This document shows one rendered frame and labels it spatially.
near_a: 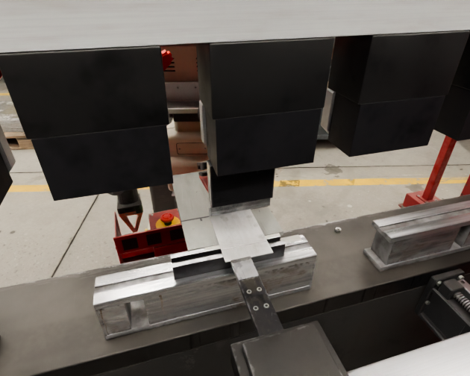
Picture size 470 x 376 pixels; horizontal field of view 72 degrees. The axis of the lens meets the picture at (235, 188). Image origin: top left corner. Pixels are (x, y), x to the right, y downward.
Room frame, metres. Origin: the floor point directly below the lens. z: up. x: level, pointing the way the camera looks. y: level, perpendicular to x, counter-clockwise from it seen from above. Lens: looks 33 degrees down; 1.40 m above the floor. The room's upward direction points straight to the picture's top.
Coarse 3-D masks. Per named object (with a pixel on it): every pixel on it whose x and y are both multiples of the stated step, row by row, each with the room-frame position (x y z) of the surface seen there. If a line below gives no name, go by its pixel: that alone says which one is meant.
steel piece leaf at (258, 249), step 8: (232, 248) 0.41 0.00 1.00; (240, 248) 0.41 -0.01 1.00; (248, 248) 0.41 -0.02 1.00; (256, 248) 0.41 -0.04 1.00; (264, 248) 0.41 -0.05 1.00; (224, 256) 0.39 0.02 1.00; (232, 256) 0.39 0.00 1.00; (240, 256) 0.39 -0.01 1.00; (248, 256) 0.39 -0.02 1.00; (256, 256) 0.39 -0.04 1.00
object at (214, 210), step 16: (208, 160) 0.41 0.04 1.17; (208, 176) 0.41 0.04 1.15; (224, 176) 0.40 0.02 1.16; (240, 176) 0.41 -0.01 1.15; (256, 176) 0.42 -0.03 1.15; (272, 176) 0.42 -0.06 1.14; (208, 192) 0.41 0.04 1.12; (224, 192) 0.40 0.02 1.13; (240, 192) 0.41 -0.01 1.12; (256, 192) 0.42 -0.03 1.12; (272, 192) 0.42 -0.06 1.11; (224, 208) 0.41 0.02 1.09; (240, 208) 0.42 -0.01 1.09
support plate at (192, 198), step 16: (176, 176) 0.66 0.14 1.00; (192, 176) 0.66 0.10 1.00; (176, 192) 0.59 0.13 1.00; (192, 192) 0.59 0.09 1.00; (192, 208) 0.53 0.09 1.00; (208, 208) 0.53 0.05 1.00; (192, 224) 0.48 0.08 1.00; (208, 224) 0.48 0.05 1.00; (272, 224) 0.48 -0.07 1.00; (192, 240) 0.43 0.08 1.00; (208, 240) 0.43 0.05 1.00
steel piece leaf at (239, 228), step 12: (216, 216) 0.50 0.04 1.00; (228, 216) 0.50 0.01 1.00; (240, 216) 0.50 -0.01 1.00; (252, 216) 0.50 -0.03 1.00; (216, 228) 0.47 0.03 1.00; (228, 228) 0.47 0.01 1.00; (240, 228) 0.47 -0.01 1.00; (252, 228) 0.47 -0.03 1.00; (228, 240) 0.43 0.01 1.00; (240, 240) 0.43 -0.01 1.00; (252, 240) 0.43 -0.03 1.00; (264, 240) 0.43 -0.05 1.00
